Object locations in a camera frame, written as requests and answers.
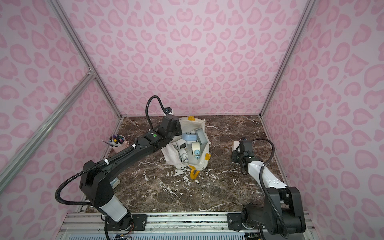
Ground white canvas tote bag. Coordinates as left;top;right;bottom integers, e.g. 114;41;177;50
162;116;211;180

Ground white square alarm clock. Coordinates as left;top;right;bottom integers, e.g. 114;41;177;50
233;141;240;151

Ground light blue alarm clock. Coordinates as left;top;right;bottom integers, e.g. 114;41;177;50
182;133;198;142

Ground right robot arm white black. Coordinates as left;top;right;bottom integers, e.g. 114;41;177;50
227;138;307;239

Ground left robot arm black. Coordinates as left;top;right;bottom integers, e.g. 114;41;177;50
80;114;182;230

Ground pink pen holder cup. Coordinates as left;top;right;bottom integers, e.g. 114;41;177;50
101;135;129;153

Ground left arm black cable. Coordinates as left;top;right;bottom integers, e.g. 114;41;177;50
54;95;172;207

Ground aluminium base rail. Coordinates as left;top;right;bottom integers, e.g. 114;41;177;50
55;211;319;240

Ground aluminium corner frame post left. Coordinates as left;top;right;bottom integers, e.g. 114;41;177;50
48;0;123;120

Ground aluminium corner frame post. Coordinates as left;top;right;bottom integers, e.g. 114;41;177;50
259;0;319;119
48;0;123;120

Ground aluminium corner frame post right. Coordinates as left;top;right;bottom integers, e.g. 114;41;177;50
259;0;319;119

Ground aluminium diagonal frame bar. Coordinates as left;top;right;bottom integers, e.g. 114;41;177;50
1;71;95;193

